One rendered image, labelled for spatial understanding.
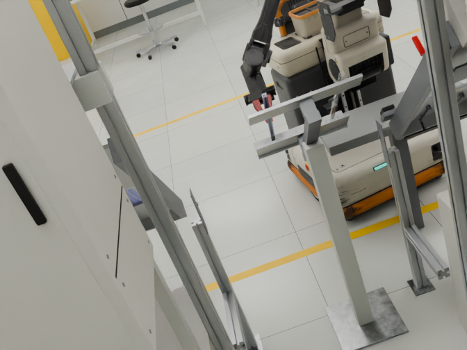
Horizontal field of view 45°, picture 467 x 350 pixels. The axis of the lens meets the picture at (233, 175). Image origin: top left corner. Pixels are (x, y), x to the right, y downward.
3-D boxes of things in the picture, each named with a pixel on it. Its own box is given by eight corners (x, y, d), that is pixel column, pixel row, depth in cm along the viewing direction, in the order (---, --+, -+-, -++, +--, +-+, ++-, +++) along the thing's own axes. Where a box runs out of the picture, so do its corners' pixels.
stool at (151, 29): (130, 62, 642) (108, 9, 612) (160, 42, 674) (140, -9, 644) (161, 59, 610) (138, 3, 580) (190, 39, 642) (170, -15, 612)
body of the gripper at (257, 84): (276, 89, 173) (267, 68, 175) (244, 101, 174) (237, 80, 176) (276, 96, 180) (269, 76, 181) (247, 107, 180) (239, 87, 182)
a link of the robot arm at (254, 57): (272, 53, 183) (247, 45, 183) (276, 35, 172) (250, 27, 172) (261, 85, 180) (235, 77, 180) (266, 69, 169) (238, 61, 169)
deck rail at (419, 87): (395, 139, 189) (388, 123, 191) (401, 137, 189) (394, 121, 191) (452, 47, 120) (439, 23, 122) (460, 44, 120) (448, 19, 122)
